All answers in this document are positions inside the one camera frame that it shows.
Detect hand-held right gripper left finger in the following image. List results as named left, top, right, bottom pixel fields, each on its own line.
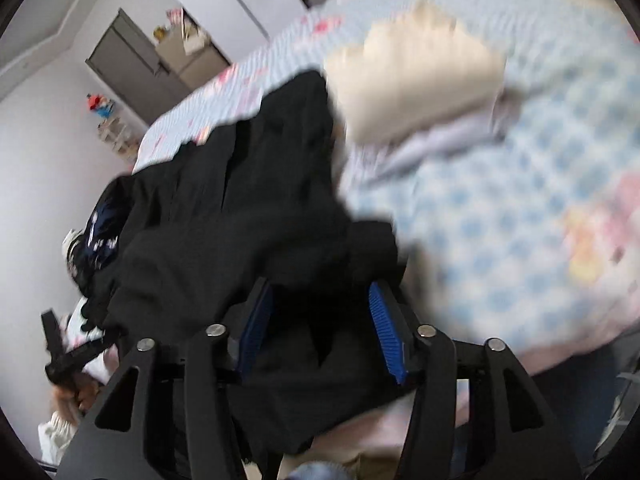
left=54, top=279, right=275, bottom=480

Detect grey door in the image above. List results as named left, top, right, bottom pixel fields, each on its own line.
left=85, top=7, right=194, bottom=127

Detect beige cabinet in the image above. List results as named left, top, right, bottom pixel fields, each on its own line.
left=155, top=25, right=237, bottom=92

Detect black jacket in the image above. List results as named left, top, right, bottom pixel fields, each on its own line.
left=82, top=210, right=417, bottom=467

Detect navy printed garment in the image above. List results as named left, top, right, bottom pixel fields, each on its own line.
left=65, top=195, right=132, bottom=292

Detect white folded garment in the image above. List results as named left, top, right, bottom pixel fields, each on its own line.
left=345, top=90, right=522, bottom=182

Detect cream folded garment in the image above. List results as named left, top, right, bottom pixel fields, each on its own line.
left=325, top=0, right=507, bottom=144

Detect white wire rack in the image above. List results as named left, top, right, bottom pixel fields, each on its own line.
left=97, top=117, right=144, bottom=162

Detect red and blue doll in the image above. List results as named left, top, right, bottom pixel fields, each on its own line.
left=86, top=92, right=116, bottom=119

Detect black pants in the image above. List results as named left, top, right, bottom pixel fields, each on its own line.
left=120, top=70, right=352, bottom=261

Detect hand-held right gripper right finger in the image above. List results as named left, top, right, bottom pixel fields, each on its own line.
left=368, top=281, right=584, bottom=480

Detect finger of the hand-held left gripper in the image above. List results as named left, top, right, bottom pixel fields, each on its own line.
left=45, top=336, right=124, bottom=382
left=41, top=309, right=66, bottom=362

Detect checkered cartoon printed blanket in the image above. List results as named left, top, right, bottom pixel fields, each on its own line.
left=132, top=0, right=640, bottom=377

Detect light blue fleece cloth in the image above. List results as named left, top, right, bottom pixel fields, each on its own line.
left=289, top=461, right=352, bottom=480

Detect white handbag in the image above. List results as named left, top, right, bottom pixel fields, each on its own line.
left=181, top=14, right=209, bottom=57

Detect person's left hand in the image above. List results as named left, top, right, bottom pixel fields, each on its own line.
left=49, top=376, right=102, bottom=414

